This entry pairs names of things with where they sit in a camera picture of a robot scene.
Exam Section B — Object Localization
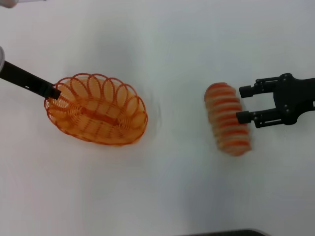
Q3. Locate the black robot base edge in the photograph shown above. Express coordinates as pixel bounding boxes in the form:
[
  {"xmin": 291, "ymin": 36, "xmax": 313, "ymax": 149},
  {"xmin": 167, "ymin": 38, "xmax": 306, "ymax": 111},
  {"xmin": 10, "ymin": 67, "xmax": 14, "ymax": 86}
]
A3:
[{"xmin": 189, "ymin": 229, "xmax": 269, "ymax": 236}]

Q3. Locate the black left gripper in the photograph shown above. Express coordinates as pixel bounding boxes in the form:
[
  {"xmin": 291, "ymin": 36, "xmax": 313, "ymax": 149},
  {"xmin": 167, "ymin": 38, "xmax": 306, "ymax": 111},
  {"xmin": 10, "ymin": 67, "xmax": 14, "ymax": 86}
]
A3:
[{"xmin": 0, "ymin": 60, "xmax": 62, "ymax": 100}]

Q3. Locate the orange plastic wire basket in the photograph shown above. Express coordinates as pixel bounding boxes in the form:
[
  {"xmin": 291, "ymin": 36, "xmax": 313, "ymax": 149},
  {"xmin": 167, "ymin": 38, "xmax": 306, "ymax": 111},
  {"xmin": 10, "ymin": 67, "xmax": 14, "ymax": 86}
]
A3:
[{"xmin": 44, "ymin": 72, "xmax": 149, "ymax": 147}]

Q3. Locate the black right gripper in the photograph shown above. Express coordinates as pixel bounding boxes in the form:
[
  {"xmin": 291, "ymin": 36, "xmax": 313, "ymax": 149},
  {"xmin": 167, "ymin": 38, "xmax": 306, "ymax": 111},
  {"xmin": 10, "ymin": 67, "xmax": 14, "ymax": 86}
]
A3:
[{"xmin": 236, "ymin": 72, "xmax": 315, "ymax": 129}]

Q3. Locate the long striped bread loaf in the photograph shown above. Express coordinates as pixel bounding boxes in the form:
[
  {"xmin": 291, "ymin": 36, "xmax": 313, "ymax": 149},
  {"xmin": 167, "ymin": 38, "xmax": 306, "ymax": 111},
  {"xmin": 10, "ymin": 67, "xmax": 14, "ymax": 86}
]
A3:
[{"xmin": 203, "ymin": 82, "xmax": 253, "ymax": 157}]

